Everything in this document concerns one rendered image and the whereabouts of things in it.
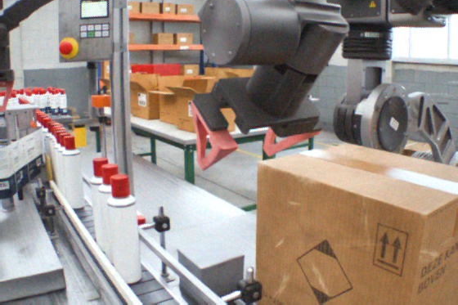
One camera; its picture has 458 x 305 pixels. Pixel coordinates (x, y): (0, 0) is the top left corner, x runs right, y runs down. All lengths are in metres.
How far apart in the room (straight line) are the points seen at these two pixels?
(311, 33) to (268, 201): 0.36
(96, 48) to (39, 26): 7.55
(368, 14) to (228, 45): 0.72
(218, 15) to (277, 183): 0.36
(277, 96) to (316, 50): 0.06
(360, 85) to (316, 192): 0.50
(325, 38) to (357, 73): 0.68
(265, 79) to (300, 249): 0.32
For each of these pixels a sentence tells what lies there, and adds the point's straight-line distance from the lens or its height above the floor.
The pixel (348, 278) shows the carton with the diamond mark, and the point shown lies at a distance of 0.57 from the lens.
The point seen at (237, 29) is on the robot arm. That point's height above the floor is 1.30.
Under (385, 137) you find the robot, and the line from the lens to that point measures 1.01.
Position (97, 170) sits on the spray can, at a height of 1.06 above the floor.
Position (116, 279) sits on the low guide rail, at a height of 0.91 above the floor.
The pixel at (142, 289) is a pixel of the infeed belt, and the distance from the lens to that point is 0.76.
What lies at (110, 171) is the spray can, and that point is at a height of 1.08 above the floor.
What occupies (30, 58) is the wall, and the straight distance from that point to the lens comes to 8.59.
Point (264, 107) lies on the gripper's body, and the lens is 0.38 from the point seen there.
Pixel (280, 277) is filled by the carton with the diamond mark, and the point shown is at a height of 0.94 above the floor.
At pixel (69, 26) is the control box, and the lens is 1.15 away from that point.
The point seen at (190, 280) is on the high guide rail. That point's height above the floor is 0.96.
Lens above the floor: 1.28
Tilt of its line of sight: 11 degrees down
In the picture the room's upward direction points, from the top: straight up
